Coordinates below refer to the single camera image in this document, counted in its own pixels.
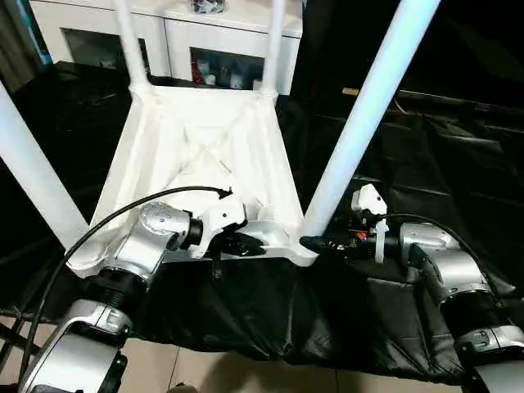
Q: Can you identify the dark metal stand frame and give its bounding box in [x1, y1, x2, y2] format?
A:
[0, 309, 43, 370]

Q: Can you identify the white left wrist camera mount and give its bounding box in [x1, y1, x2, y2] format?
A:
[189, 191, 250, 262]

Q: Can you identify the white glass-door cabinet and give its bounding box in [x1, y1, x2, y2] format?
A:
[28, 0, 305, 96]

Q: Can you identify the black work mat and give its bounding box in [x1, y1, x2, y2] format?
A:
[0, 60, 524, 386]

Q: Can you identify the grey curtain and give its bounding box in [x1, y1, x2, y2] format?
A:
[0, 0, 55, 94]

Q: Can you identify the white plastic table top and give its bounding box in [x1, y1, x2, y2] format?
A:
[64, 83, 321, 282]

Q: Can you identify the dark low shelf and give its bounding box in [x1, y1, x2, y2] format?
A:
[398, 88, 524, 112]

